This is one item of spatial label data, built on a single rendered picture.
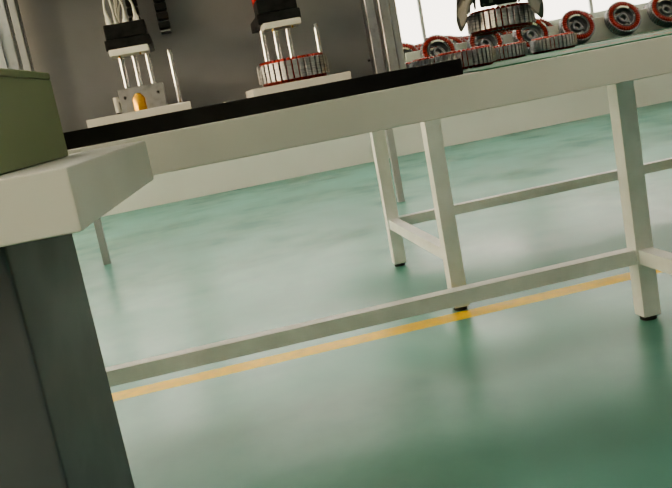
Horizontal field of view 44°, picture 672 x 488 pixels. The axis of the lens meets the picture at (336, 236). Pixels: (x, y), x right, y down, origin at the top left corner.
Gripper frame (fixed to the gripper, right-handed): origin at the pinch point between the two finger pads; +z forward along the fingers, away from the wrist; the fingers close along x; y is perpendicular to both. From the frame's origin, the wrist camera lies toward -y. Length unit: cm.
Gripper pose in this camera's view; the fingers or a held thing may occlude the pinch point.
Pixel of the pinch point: (500, 20)
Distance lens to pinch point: 145.1
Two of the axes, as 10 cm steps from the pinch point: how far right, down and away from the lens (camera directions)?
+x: 9.6, -1.1, -2.5
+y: -0.7, 8.0, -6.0
